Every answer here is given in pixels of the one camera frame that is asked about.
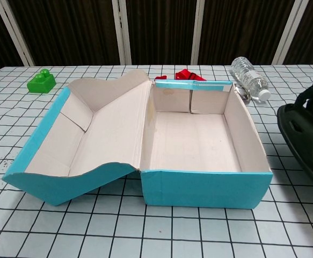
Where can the black rubber slipper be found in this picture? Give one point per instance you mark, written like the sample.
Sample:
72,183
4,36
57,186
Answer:
298,134

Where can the light blue cardboard shoe box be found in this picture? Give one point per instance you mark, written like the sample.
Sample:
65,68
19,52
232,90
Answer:
199,188

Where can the clear plastic water bottle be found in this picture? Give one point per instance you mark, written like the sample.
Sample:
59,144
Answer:
248,75

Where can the white black checkered tablecloth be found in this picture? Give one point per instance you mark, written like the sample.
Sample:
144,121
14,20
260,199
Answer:
91,236

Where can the green toy building block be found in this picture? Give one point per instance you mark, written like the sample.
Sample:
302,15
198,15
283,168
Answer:
42,84

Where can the black folding screen white frame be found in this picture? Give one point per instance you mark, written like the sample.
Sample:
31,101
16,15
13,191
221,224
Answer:
65,27

